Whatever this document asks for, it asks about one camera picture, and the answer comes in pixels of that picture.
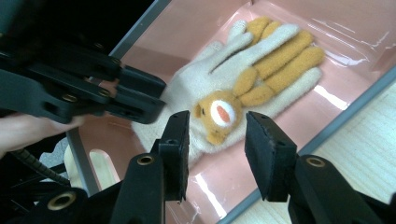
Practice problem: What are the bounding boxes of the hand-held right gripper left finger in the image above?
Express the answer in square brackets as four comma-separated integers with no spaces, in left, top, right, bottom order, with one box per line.
[109,109,191,224]

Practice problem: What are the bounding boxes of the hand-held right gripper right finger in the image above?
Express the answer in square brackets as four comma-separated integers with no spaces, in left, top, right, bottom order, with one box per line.
[244,111,385,224]

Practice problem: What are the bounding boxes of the cream glove with bear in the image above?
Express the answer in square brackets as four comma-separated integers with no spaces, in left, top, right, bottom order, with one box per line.
[130,22,326,167]

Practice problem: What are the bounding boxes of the pink basin grey rim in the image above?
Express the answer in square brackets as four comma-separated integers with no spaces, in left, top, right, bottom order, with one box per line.
[64,0,396,224]

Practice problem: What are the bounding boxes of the cream glove orange fingers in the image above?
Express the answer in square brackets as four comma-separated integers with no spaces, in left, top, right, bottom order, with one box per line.
[199,16,283,63]

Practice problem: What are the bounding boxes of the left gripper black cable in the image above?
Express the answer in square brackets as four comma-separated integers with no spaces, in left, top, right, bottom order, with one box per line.
[10,148,71,188]

